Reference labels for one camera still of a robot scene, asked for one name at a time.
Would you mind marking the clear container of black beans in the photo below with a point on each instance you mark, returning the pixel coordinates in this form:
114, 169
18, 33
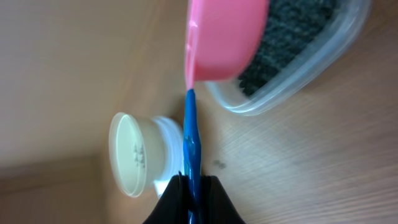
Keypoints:
301, 40

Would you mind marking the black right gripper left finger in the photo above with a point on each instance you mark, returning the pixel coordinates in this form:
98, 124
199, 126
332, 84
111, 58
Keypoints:
172, 207

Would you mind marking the white plastic bowl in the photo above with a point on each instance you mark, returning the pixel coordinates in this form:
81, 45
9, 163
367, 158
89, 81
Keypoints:
136, 152

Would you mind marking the pink scoop with blue handle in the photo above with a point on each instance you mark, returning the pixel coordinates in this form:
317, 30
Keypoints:
222, 36

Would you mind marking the spilled black bean near scale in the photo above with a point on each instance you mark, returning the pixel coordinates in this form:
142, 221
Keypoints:
219, 164

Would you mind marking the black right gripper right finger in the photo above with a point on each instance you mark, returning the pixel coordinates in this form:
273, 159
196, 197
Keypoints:
216, 206

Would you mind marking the white digital kitchen scale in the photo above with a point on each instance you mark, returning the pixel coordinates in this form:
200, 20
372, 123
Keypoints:
172, 136

